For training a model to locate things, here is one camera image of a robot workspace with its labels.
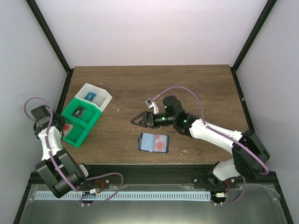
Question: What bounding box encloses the blue card holder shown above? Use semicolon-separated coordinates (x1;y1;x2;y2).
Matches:
138;133;170;154

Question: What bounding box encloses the red circle card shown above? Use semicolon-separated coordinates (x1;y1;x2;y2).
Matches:
155;135;168;152

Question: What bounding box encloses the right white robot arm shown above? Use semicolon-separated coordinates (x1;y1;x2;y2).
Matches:
131;96;270;181

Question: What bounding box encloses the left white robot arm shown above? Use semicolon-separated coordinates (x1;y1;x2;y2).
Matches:
31;105;89;198

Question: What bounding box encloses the red white card in bin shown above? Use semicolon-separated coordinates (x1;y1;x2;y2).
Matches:
63;123;73;137

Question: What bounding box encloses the black VIP card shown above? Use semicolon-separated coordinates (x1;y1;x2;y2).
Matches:
71;106;85;119

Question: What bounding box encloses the blue card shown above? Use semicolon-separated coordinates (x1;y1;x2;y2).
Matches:
84;91;97;102

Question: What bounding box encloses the green bin upper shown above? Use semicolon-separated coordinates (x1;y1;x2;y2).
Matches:
62;98;102;129

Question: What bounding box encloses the green bin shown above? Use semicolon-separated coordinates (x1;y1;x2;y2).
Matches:
63;116;91;148
62;98;102;129

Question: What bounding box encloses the green bin lower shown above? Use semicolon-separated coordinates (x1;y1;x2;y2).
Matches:
63;116;91;148

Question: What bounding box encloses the white plastic bin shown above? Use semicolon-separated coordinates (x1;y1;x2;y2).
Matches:
75;83;113;112

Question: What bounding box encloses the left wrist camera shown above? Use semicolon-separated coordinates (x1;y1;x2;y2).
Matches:
31;105;50;128

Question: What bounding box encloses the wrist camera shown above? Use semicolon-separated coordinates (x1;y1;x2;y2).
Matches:
31;105;50;128
145;99;159;114

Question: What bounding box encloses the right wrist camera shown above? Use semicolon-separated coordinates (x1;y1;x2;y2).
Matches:
145;99;159;114

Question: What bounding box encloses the black aluminium front rail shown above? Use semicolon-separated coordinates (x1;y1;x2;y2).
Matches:
87;164;227;189

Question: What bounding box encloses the light blue slotted cable duct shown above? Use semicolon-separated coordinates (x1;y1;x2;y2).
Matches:
34;191;212;201

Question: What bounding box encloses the left black frame post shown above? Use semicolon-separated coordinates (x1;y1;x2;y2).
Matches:
25;0;72;73

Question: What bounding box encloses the black frame post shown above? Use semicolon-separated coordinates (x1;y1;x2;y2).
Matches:
25;0;72;73
231;0;278;72

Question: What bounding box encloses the right black frame post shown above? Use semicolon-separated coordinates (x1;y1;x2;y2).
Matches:
231;0;278;72

